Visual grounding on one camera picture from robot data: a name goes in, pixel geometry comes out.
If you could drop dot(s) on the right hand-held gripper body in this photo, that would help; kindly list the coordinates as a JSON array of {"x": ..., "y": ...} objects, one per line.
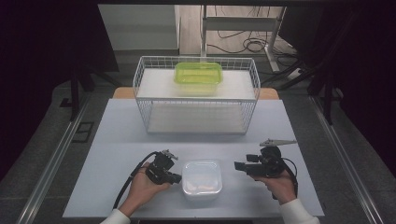
[{"x": 269, "y": 165}]

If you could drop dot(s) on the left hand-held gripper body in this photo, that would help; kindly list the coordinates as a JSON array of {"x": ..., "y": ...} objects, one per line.
[{"x": 160, "y": 168}]

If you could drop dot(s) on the clear plastic container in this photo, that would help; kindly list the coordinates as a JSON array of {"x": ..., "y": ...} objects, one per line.
[{"x": 202, "y": 179}]

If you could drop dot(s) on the green translucent plastic container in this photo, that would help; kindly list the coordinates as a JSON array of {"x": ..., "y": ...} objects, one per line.
[{"x": 197, "y": 74}]

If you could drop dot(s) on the person's right hand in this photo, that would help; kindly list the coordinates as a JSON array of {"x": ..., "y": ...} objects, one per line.
[{"x": 280, "y": 188}]

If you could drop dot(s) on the person's left hand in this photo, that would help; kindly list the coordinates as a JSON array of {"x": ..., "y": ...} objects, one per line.
[{"x": 141, "y": 189}]

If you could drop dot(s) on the white table sheet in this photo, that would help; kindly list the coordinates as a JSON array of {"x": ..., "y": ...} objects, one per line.
[{"x": 109, "y": 161}]

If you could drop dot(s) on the black stand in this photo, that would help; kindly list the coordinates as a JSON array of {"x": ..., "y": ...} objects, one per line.
[
  {"x": 327, "y": 99},
  {"x": 74, "y": 93}
]

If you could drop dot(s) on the white power strip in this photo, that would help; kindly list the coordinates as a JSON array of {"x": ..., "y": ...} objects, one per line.
[{"x": 294, "y": 74}]

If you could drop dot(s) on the white cabinet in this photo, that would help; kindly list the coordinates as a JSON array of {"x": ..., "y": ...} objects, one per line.
[{"x": 140, "y": 28}]

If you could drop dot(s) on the dark curtain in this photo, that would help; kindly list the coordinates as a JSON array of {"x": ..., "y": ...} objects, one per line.
[
  {"x": 367, "y": 62},
  {"x": 37, "y": 62}
]

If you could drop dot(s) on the aluminium rail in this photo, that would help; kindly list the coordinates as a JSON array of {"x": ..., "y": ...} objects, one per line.
[
  {"x": 342, "y": 155},
  {"x": 53, "y": 165}
]

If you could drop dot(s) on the black floor frame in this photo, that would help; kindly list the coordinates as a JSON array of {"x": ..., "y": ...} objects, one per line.
[{"x": 77, "y": 132}]

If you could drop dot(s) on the white metal desk frame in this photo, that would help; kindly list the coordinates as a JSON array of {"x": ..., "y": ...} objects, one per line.
[{"x": 243, "y": 23}]

